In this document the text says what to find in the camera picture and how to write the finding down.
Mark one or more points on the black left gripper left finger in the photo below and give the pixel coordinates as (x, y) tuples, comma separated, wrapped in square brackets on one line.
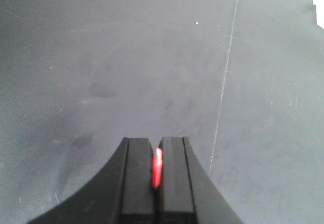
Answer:
[(119, 193)]

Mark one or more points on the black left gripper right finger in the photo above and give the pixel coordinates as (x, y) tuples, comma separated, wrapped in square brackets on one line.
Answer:
[(186, 193)]

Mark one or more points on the red plastic spoon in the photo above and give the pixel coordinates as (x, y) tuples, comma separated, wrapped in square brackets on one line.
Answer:
[(157, 168)]

